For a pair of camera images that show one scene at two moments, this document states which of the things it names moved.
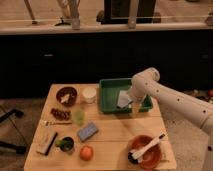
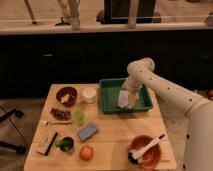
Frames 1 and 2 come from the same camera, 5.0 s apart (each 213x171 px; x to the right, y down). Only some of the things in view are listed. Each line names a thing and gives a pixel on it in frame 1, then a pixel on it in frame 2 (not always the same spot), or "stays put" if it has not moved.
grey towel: [123, 99] stays put
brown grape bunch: [61, 114] stays put
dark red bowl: [66, 96] stays put
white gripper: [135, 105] -> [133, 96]
